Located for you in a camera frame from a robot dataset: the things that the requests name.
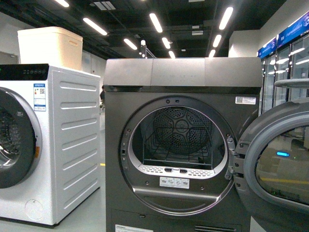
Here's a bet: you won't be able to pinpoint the dark grey tumble dryer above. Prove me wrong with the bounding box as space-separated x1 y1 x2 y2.
104 57 262 232

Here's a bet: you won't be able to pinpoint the white washing machine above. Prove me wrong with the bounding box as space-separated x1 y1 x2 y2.
0 64 100 226

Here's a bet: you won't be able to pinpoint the cream plastic storage bin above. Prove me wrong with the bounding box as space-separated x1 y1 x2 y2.
17 27 83 70

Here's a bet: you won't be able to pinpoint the open grey dryer door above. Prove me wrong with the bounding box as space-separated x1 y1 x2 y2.
227 97 309 232

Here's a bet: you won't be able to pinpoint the glass door display fridges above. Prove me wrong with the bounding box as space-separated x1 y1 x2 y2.
257 12 309 114

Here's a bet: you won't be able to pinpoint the black wire drying rack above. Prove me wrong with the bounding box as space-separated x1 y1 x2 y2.
143 126 213 170

